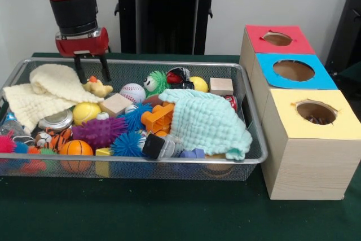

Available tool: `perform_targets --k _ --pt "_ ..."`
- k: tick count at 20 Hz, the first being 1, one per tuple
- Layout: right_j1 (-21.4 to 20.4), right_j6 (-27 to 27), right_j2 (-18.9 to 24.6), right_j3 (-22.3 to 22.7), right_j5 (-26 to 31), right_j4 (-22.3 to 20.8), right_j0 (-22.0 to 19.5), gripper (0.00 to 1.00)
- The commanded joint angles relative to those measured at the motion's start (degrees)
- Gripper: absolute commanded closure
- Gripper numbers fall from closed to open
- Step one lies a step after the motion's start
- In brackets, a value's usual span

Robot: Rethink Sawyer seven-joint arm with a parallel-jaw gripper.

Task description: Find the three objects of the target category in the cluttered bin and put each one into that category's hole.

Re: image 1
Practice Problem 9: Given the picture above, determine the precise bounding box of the orange plastic toy brick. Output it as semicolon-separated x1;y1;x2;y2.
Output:
141;103;175;135

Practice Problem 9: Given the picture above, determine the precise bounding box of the small wooden cube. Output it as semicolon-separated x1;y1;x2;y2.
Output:
210;78;234;96

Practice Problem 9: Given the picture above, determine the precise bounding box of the cream yellow cloth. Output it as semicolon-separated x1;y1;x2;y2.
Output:
3;63;104;132

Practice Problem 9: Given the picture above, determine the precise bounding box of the white toy baseball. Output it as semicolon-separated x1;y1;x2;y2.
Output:
120;84;147;105

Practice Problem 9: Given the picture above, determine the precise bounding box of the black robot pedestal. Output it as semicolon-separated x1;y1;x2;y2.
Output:
109;0;227;55

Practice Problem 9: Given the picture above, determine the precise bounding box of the yellow ball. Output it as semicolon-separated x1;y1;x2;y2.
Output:
73;103;103;126
190;76;209;93

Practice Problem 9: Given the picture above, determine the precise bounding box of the black chair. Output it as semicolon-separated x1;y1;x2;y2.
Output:
326;0;361;78

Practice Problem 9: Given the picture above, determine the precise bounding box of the green spiky ball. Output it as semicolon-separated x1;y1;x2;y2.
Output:
143;71;171;98

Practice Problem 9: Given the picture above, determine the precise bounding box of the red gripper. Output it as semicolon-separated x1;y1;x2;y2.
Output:
55;27;112;85

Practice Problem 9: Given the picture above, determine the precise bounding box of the multicolour cartoon print cloth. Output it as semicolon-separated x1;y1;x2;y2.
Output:
305;115;333;125

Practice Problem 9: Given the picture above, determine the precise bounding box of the mint green cloth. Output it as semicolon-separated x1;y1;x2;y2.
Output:
159;89;253;161

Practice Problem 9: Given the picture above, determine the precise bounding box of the wooden box with three holes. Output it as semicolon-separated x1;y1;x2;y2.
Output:
239;25;361;201

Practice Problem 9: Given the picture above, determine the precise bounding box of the shallow clear mesh bin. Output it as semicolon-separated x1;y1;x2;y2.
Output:
0;56;269;182

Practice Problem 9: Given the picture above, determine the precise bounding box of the pink spiky ball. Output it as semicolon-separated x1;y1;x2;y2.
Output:
0;133;19;154

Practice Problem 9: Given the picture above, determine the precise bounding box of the orange toy basketball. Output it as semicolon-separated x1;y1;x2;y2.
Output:
59;140;94;173

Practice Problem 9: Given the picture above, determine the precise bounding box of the yellow rubber duck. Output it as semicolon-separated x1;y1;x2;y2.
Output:
82;76;113;99

